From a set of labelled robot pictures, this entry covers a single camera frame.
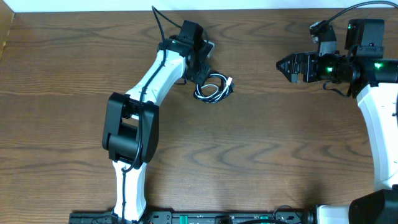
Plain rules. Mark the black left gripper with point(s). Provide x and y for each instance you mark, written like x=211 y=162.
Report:
x=203 y=78

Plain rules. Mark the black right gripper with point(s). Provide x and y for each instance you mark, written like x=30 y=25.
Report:
x=309 y=58

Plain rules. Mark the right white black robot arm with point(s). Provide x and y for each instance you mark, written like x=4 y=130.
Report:
x=373 y=83

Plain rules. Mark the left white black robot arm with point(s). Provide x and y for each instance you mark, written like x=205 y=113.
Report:
x=131 y=127

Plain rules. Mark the cardboard panel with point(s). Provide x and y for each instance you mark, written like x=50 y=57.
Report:
x=6 y=19

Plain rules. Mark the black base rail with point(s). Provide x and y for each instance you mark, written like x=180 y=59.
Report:
x=167 y=217

